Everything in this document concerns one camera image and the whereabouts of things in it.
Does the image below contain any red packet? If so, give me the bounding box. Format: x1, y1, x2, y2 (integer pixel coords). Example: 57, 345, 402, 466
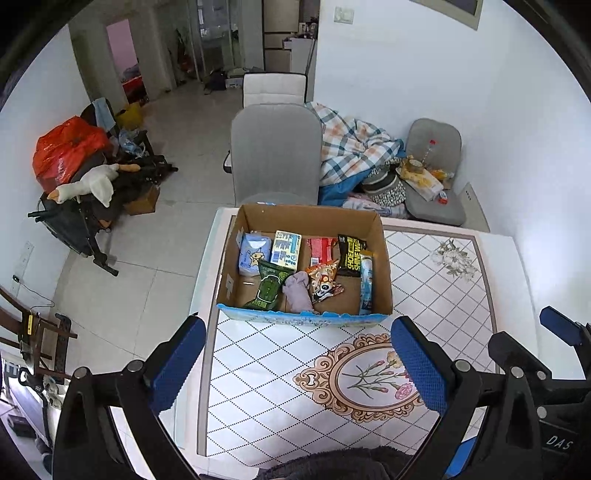
305, 237, 339, 268

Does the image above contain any white goose plush toy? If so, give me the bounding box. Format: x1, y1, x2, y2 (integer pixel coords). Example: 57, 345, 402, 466
46, 162, 139, 208

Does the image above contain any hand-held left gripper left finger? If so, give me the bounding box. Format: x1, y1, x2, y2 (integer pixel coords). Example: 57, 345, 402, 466
53, 315, 207, 480

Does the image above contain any thin black cable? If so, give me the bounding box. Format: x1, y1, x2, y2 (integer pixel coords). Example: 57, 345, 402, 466
13, 276, 55, 308

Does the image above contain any black wipes packet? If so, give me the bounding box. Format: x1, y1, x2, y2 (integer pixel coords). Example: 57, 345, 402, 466
335, 234, 368, 278

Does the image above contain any pink cloth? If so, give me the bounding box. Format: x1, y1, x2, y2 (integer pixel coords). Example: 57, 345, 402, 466
344, 194, 409, 219

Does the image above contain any white chair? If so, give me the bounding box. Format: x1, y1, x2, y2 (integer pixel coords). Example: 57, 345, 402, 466
242, 73, 308, 108

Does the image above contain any purple cloth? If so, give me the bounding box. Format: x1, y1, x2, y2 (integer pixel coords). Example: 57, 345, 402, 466
283, 271, 319, 315

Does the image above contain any red bedding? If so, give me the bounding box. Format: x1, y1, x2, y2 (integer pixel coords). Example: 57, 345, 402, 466
121, 65, 149, 103

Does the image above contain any blue tube packet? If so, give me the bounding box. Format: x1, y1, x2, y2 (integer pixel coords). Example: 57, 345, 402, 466
359, 250, 376, 316

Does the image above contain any orange snack packet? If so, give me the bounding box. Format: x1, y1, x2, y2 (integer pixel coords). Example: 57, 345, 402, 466
305, 260, 345, 304

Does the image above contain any plaid blanket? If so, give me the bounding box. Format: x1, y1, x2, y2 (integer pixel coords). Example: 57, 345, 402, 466
305, 102, 407, 207

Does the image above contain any red plastic bag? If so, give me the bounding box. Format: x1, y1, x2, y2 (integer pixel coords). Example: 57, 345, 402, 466
32, 116, 114, 192

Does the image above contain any grey upholstered chair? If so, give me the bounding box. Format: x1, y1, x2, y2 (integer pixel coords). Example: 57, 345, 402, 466
223, 104, 322, 206

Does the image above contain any dark wooden chair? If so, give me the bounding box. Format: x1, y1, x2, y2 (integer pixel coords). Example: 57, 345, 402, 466
0, 285, 78, 381

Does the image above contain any clear plastic bag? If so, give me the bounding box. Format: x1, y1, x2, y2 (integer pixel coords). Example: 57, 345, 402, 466
119, 129, 149, 156

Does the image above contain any framed wall picture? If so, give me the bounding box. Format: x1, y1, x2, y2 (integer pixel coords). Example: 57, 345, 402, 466
431, 0, 484, 31

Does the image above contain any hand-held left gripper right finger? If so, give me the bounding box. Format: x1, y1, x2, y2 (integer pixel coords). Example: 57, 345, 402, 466
390, 315, 543, 480

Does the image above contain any yellow bag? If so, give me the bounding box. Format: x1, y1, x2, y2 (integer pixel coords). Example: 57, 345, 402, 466
115, 102, 145, 131

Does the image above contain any black folded stroller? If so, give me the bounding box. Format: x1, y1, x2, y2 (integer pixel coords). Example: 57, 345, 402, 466
28, 154, 178, 278

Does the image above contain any white cabinet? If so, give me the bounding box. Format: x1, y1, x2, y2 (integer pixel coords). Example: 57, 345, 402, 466
263, 0, 319, 77

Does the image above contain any dark fleece clothing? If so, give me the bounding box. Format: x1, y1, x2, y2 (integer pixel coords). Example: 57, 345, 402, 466
254, 445, 416, 480

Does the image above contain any small brown cardboard box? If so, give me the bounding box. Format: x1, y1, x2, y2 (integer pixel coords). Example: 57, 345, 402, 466
124, 185, 161, 216

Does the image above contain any light blue tissue pack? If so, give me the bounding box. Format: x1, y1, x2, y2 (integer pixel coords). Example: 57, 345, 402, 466
238, 232, 272, 278

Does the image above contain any light blue towel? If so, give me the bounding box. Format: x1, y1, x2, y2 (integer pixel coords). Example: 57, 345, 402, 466
91, 98, 116, 132

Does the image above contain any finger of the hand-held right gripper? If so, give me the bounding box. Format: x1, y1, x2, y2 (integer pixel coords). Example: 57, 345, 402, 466
539, 305, 591, 347
488, 331, 555, 386

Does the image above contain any white wall power strip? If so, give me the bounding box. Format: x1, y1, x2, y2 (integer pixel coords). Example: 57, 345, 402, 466
11, 242, 35, 296

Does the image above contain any green wipes packet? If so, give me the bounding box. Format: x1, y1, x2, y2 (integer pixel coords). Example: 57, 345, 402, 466
240, 258, 288, 311

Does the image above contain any black and white patterned cloth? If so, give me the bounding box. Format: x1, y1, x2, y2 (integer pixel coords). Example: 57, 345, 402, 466
360, 164, 407, 207

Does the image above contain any white and blue packet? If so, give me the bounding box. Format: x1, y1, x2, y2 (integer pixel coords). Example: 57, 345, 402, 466
269, 230, 302, 272

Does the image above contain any grey cushioned chair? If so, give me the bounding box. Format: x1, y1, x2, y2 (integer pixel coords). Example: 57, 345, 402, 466
404, 119, 467, 227

